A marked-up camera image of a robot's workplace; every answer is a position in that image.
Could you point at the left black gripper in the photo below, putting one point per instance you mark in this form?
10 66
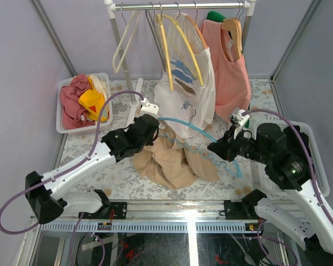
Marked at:
150 142

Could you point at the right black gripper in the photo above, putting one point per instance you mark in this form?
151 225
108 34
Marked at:
223 147

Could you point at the blue hanger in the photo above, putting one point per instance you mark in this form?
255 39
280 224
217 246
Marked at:
199 149

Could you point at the beige t shirt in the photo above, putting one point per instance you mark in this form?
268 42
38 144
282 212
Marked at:
173 163

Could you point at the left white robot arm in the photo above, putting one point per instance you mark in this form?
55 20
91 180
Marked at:
50 195

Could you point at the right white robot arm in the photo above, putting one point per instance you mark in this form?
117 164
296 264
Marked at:
289 168

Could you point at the white printed t shirt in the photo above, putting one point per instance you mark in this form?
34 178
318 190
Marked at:
189 101

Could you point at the cream plastic hanger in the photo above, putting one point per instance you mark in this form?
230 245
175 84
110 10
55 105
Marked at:
125 41

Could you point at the yellow hanger right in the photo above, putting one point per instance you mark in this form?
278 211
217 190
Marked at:
196 66

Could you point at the yellow hanger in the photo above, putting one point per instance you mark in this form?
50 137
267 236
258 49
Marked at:
196 66
159 21

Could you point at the yellow hanger left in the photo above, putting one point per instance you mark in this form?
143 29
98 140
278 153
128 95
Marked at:
159 21

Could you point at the grey hanger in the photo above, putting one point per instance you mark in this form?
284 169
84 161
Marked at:
156 38

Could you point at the orange hanger under white shirt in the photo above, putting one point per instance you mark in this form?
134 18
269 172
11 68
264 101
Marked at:
193 22

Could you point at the wooden hanger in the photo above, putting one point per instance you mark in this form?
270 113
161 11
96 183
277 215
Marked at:
233 45

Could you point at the yellow garment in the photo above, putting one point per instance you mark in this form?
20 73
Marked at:
93 103

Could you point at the cream garment in basket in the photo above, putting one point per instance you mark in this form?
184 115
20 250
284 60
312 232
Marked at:
98 85

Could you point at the dusty pink garment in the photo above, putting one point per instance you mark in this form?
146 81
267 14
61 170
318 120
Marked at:
74 114

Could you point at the left white basket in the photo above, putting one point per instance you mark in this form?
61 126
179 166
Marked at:
60 108

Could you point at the white basket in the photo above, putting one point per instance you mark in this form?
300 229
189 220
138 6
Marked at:
265 185
60 108

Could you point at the black garment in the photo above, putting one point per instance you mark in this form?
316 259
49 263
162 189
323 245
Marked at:
303 135

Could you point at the pink tank top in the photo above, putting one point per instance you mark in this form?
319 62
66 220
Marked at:
230 74

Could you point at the right white basket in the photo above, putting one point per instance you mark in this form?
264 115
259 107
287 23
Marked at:
265 185

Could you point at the white clothes rack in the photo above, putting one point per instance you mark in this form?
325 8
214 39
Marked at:
112 8

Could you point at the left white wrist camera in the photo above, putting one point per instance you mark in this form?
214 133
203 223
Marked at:
148 108

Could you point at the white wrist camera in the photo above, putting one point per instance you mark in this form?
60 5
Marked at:
148 108
238 119

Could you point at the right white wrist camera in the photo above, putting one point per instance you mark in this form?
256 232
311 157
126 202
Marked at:
238 119

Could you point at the metal rail base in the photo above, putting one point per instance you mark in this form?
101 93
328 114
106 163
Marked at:
159 216

